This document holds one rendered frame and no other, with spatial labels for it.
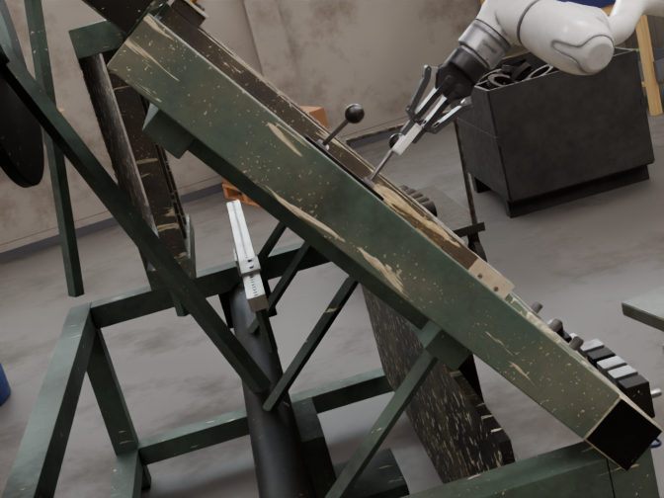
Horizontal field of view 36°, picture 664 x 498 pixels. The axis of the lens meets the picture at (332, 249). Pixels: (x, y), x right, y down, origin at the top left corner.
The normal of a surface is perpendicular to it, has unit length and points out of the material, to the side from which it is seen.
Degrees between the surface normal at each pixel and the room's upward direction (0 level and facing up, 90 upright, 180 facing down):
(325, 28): 90
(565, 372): 90
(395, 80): 90
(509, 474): 0
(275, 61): 90
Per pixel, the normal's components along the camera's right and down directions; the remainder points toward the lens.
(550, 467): -0.25, -0.93
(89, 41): 0.14, 0.24
